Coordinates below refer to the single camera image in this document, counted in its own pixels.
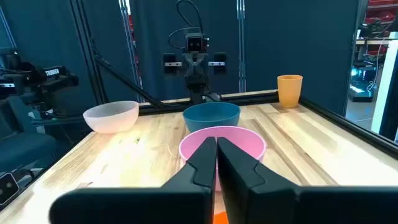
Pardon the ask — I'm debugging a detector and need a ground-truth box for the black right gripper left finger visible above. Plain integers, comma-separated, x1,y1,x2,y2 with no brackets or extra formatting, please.
49,136,218,224

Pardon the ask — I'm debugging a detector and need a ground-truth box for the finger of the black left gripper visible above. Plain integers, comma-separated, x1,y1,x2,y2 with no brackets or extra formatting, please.
162,52,178,75
213,52,228,75

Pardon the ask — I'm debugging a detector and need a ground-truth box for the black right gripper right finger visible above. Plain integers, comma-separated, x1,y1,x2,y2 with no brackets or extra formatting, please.
216,136,398,224

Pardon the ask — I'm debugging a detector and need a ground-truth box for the dark blue plastic bowl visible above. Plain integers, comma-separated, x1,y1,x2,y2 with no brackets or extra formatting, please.
182,101,241,134

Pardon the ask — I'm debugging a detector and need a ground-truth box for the pink plastic bowl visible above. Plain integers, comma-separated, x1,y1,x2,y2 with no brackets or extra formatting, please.
178,125,267,192

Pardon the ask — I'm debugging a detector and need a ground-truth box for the orange plastic cup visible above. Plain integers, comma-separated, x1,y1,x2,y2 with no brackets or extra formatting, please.
277,74,303,109

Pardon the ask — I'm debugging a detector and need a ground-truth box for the translucent white plastic bowl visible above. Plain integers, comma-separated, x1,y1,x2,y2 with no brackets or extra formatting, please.
82,100,140,134

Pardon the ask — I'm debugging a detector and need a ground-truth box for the red storage shelf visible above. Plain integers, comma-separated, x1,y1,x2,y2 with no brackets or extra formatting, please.
365,0,398,24

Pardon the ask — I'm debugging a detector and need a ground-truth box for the small orange object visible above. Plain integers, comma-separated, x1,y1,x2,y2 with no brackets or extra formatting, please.
213,211,230,224

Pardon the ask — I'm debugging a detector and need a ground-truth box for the dark blue partition curtain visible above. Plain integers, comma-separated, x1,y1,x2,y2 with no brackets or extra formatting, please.
0,0,361,116

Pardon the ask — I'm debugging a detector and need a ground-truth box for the blue-lit machine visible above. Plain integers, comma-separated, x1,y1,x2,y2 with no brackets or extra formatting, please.
348,60,376,103

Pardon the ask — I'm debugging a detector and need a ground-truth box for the background workbench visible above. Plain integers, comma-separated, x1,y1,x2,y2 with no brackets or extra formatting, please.
354,23,398,60

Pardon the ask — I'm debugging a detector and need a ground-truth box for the dark office chair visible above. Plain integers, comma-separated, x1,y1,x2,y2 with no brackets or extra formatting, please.
0,96,59,175

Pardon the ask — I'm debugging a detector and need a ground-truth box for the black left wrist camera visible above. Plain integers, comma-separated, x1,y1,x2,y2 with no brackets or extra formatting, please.
185,32,210,53

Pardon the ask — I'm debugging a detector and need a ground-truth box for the silver partition post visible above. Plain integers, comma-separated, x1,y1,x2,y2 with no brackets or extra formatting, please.
236,0,247,93
118,0,144,103

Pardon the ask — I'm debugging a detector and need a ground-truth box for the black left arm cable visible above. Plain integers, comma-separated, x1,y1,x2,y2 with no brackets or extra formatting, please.
167,0,205,50

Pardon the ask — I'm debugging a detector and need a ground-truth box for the black diagonal frame strut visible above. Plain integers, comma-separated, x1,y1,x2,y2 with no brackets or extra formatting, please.
92,55,165,109

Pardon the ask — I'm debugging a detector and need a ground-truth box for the black upright frame post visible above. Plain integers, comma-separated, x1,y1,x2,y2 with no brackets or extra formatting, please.
68,0,108,106

